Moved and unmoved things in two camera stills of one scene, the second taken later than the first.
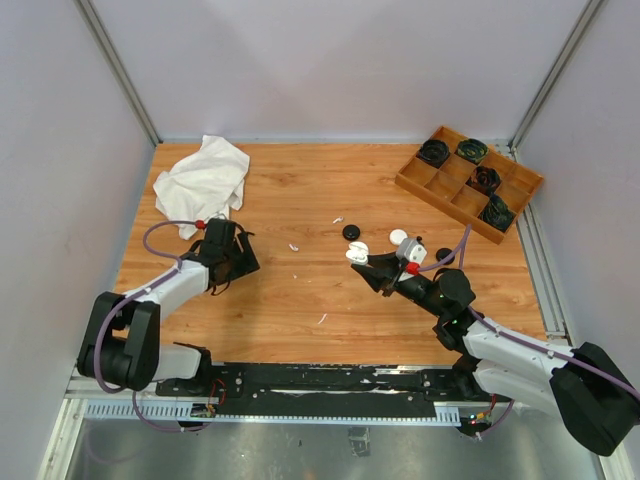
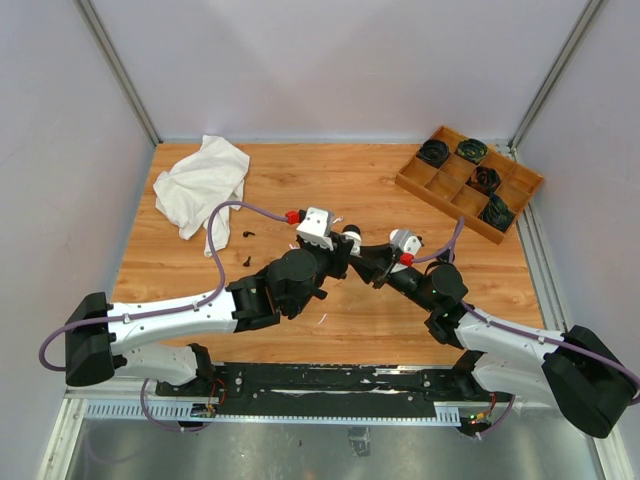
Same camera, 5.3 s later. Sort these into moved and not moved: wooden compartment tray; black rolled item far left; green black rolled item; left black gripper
Moved: left black gripper
Not moved: wooden compartment tray; green black rolled item; black rolled item far left
